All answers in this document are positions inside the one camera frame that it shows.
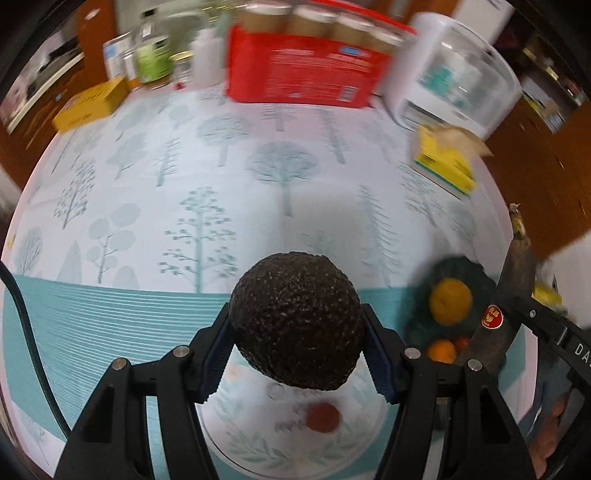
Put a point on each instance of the yellow cardboard box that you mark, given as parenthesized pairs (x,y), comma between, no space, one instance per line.
(90,106)

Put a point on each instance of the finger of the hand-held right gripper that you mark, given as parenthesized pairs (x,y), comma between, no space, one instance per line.
(540,316)

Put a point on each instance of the white and blue carton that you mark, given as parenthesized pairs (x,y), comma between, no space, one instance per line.
(115,55)

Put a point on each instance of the small glass jar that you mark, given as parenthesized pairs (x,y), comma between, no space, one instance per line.
(182,67)

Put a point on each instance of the round white printed placemat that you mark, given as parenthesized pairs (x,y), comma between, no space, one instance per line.
(277,443)

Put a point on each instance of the cherry tomato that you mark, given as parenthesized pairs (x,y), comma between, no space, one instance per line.
(462,344)

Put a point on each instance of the glass bottle green label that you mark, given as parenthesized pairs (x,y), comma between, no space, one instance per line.
(154,57)

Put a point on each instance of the dark brown avocado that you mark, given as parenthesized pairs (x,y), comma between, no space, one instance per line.
(295,318)

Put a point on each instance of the red lychee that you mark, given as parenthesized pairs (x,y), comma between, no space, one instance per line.
(323,417)

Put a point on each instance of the red pack of paper cups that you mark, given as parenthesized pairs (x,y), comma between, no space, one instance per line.
(300,69)

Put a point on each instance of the person's right hand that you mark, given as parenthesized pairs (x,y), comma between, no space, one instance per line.
(549,434)

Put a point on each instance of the orange mandarin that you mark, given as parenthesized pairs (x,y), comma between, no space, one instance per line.
(442,350)

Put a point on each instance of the yellow tissue pack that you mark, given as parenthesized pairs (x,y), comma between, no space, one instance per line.
(445,161)

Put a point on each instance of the white storage box clear lid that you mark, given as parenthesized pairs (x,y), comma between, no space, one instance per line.
(461,74)

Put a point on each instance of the large yellow orange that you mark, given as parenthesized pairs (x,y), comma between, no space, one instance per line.
(450,302)

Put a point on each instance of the white squeeze bottle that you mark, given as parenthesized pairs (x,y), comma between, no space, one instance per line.
(208,55)

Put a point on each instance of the yellow plastic bag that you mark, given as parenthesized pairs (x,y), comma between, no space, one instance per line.
(549,293)

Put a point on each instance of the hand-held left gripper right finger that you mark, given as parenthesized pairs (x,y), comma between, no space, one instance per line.
(381,360)

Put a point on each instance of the dark green scalloped plate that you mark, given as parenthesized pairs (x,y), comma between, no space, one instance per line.
(420,318)

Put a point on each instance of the overripe dark banana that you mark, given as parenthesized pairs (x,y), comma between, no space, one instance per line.
(512,286)

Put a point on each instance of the metal can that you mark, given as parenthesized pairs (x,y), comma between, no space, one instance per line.
(130,67)

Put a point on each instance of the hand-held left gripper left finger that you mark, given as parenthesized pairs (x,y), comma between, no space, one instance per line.
(217,357)

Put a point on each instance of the tree print tablecloth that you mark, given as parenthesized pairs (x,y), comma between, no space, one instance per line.
(184,175)

